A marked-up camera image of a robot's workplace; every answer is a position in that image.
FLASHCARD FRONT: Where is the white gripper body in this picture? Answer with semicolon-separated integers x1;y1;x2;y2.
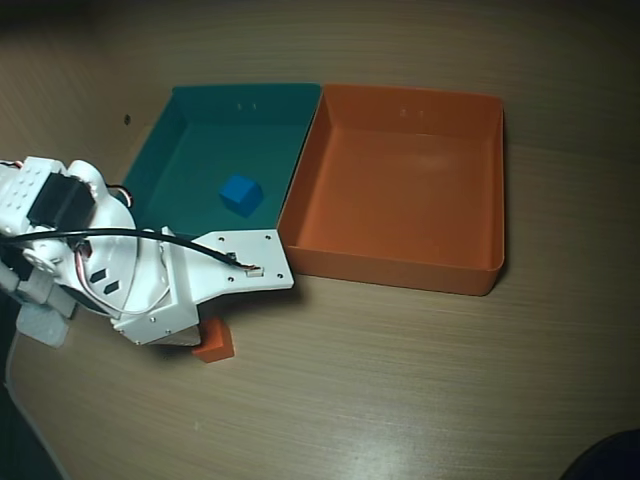
74;231;202;347

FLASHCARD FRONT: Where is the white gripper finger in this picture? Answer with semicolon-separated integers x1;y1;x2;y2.
149;325;205;350

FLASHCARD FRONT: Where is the orange cube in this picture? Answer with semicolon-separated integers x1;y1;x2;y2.
191;317;236;364

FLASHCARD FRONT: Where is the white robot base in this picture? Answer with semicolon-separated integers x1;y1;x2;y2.
16;294;76;349

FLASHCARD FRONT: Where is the blue cube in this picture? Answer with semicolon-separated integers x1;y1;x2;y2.
218;174;265;220

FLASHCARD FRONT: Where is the teal plastic box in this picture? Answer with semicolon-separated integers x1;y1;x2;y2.
119;82;323;241

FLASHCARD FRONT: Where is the orange plastic box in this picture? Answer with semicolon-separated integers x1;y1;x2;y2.
277;83;506;297

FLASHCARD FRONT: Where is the dark round object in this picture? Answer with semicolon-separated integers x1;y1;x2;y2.
567;428;640;480

